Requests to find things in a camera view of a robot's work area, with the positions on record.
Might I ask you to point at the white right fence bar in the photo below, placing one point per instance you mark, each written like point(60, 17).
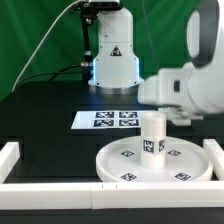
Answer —
point(216, 155)

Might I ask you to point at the white cross table base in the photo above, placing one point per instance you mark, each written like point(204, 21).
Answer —
point(179, 117)

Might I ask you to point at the white left fence bar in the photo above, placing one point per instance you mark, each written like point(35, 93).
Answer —
point(9, 156)

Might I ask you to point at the white marker sheet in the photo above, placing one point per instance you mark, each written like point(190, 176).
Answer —
point(107, 119)

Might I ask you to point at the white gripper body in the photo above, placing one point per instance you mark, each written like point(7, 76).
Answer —
point(168, 88)

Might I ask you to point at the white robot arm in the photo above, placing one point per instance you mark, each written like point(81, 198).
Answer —
point(197, 87)

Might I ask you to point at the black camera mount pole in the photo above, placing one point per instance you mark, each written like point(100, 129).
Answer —
point(89, 10)

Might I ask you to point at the white round table top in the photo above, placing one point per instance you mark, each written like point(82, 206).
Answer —
point(120, 161)

